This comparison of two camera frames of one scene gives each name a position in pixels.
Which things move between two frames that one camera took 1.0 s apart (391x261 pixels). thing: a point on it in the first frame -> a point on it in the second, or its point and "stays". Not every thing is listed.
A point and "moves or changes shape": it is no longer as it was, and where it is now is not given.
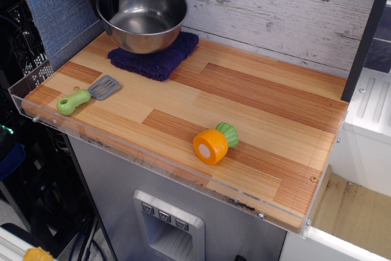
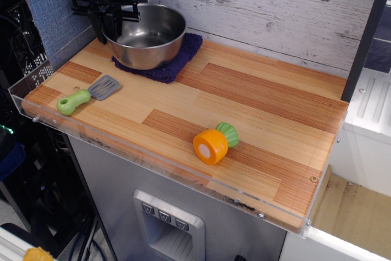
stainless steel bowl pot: x=150 y=23 moves or changes shape
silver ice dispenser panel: x=171 y=233 stays
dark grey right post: x=361 y=51 stays
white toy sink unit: x=350 y=218 stays
